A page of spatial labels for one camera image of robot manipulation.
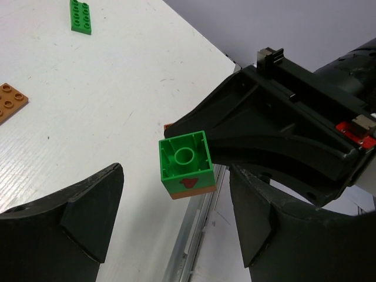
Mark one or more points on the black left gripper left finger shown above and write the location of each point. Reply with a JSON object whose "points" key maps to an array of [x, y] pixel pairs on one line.
{"points": [[65, 235]]}

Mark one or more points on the orange lego plate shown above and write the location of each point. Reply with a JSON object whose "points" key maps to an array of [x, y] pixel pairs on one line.
{"points": [[11, 101]]}

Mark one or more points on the dark green lego plate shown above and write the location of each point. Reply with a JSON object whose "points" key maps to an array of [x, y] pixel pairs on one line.
{"points": [[186, 163]]}

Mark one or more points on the green lego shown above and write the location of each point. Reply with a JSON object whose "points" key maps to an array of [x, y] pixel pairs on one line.
{"points": [[80, 17]]}

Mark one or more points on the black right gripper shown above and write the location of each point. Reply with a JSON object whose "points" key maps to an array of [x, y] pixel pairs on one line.
{"points": [[313, 132]]}

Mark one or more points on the aluminium table frame rail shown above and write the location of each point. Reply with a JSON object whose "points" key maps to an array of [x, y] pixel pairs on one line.
{"points": [[189, 239]]}

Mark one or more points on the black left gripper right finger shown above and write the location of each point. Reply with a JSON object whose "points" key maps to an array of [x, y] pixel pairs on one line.
{"points": [[285, 239]]}

